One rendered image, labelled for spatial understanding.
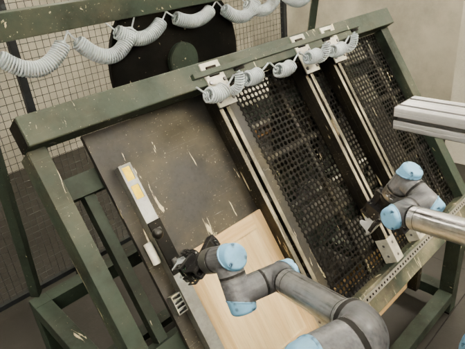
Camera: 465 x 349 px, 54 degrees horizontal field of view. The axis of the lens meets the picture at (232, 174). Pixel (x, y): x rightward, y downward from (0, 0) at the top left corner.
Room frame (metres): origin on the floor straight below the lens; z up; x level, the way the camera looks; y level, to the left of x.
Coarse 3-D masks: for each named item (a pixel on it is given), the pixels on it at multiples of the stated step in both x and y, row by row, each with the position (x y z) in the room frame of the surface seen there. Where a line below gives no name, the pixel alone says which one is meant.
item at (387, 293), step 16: (448, 208) 2.17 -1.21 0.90; (464, 208) 2.23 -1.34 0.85; (416, 240) 1.90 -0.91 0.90; (432, 240) 1.95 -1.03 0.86; (416, 256) 1.83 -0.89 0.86; (384, 272) 1.68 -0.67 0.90; (400, 272) 1.72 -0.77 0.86; (416, 272) 1.77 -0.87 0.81; (368, 288) 1.58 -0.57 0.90; (384, 288) 1.62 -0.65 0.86; (400, 288) 1.66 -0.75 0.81; (384, 304) 1.56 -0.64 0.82
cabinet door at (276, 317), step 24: (240, 240) 1.47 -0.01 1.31; (264, 240) 1.52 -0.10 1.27; (264, 264) 1.46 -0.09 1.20; (216, 288) 1.31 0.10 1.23; (216, 312) 1.24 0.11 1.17; (264, 312) 1.32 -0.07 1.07; (288, 312) 1.37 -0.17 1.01; (240, 336) 1.23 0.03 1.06; (264, 336) 1.26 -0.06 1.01; (288, 336) 1.30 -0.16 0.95
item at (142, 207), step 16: (128, 192) 1.39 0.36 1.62; (144, 192) 1.40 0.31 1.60; (144, 208) 1.36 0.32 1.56; (144, 224) 1.34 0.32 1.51; (160, 256) 1.29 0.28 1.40; (176, 288) 1.24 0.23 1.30; (192, 288) 1.25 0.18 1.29; (192, 304) 1.21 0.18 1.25; (192, 320) 1.19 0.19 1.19; (208, 320) 1.20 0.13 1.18; (208, 336) 1.16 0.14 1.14
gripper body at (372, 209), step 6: (378, 192) 1.39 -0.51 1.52; (372, 198) 1.42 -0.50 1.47; (378, 198) 1.39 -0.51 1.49; (366, 204) 1.40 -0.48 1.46; (372, 204) 1.40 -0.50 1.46; (378, 204) 1.39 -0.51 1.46; (384, 204) 1.37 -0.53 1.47; (366, 210) 1.41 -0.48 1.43; (372, 210) 1.39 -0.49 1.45; (378, 210) 1.38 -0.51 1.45; (366, 216) 1.40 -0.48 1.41; (372, 216) 1.39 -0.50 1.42; (378, 216) 1.37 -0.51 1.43
